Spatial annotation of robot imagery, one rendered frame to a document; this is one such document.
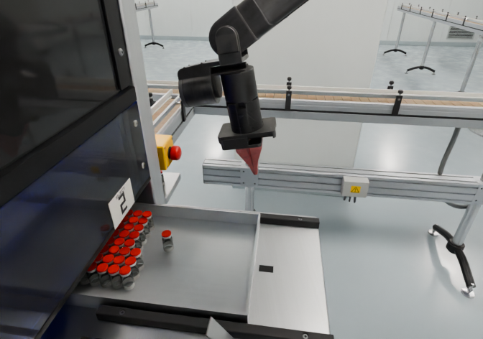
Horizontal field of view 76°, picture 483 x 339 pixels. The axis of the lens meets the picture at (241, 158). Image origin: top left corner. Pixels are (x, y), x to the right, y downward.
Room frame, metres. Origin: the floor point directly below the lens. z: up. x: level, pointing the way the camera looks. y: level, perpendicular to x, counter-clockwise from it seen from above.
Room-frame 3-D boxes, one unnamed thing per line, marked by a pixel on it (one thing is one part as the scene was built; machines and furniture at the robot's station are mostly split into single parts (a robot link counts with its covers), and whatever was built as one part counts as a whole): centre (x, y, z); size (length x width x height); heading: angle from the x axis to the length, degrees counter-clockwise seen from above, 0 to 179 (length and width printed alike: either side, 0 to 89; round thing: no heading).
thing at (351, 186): (1.27, -0.56, 0.50); 0.12 x 0.05 x 0.09; 82
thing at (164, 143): (0.73, 0.22, 0.99); 0.08 x 0.07 x 0.07; 82
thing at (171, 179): (0.75, 0.26, 0.87); 0.14 x 0.13 x 0.02; 82
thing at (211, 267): (0.47, 0.14, 0.90); 0.34 x 0.26 x 0.04; 82
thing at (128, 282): (0.40, 0.22, 0.90); 0.02 x 0.02 x 0.05
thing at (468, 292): (1.25, -1.19, 0.07); 0.50 x 0.08 x 0.14; 172
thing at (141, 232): (0.48, 0.23, 0.90); 0.18 x 0.02 x 0.05; 172
